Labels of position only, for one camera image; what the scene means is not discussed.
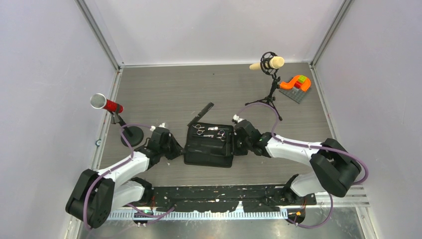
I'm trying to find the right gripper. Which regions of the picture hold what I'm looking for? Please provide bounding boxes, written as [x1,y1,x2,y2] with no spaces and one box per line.
[221,131,252,156]

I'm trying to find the silver scissors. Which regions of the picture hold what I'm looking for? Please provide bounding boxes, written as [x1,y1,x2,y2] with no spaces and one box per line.
[192,124,218,137]
[203,130,226,141]

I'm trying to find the black zip tool case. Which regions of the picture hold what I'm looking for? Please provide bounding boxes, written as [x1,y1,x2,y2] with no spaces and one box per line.
[184,122,234,168]

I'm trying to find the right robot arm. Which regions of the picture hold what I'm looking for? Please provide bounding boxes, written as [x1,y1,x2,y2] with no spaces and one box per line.
[234,119,362,205]

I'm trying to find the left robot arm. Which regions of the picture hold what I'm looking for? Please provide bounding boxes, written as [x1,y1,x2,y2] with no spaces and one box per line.
[65,127,186,229]

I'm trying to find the black flat comb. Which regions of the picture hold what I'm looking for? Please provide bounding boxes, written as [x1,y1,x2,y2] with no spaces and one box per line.
[187,102,214,127]

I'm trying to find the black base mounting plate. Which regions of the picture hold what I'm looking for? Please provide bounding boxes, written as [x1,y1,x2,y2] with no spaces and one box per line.
[132,185,317,213]

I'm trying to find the grey lego baseplate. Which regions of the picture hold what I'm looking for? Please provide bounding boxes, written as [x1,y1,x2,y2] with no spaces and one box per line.
[279,88,312,104]

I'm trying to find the red lego brick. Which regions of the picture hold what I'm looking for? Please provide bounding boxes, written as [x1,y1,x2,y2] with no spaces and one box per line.
[294,81,302,89]

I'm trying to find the red silver microphone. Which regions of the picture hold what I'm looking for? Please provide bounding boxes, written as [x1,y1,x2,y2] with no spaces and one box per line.
[90,93,123,114]

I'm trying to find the orange curved toy piece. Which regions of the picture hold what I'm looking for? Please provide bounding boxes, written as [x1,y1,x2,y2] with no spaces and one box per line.
[279,75,311,91]

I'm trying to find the green lego brick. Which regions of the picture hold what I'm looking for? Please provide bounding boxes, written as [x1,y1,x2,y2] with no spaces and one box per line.
[298,75,308,84]

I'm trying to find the beige microphone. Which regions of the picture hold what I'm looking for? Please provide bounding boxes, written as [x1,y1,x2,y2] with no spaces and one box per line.
[249,56,285,71]

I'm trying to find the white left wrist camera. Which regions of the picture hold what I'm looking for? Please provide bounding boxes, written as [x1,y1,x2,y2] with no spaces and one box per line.
[150,122,168,131]

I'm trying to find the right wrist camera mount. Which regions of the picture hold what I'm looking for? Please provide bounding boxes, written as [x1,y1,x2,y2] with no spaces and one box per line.
[232,115,243,124]

